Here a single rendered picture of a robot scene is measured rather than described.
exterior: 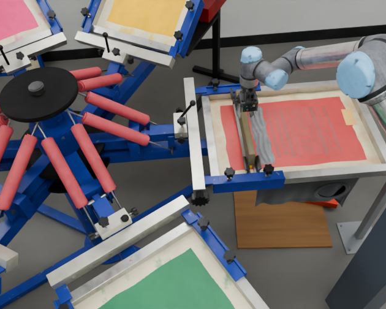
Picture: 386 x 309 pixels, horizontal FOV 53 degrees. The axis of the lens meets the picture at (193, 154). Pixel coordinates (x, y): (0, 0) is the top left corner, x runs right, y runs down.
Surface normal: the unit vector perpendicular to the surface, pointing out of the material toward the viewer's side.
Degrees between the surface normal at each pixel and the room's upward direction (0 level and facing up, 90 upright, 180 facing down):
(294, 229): 0
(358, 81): 86
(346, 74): 86
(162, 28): 32
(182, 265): 0
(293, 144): 0
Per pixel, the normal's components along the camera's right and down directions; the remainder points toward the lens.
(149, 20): -0.27, -0.15
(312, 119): -0.04, -0.62
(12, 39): 0.26, -0.19
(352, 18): 0.07, 0.78
